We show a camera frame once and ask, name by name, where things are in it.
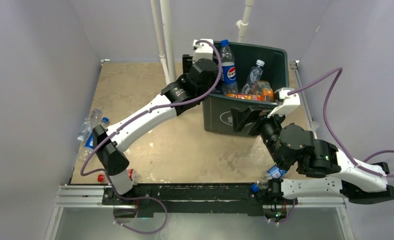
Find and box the crushed bottle purple label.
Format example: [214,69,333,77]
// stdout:
[241,59,265,95]

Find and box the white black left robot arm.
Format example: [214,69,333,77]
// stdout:
[92,58,219,205]

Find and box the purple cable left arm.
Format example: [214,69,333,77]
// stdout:
[80,39,224,235]

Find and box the white camera right wrist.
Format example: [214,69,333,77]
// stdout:
[267,87,301,118]

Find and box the small bottle red white label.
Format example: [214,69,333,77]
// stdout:
[97,168,139,185]

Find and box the blue label bottle near base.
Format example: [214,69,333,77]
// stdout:
[250,164,288,193]

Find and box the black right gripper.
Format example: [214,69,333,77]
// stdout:
[230,105,290,169]

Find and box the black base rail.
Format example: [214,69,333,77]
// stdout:
[102,182,299,218]

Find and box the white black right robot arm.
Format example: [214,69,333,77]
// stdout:
[230,106,394,205]

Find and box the water bottle blue label cap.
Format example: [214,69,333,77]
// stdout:
[77,117,110,163]

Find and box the clear crushed bottle blue label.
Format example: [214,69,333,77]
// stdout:
[76,108,103,143]

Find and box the large pepsi bottle blue label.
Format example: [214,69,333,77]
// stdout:
[220,39,238,95]

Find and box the dark green trash bin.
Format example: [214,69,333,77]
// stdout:
[202,42,290,137]

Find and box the white pvc pipe frame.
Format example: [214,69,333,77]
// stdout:
[149,0,256,84]

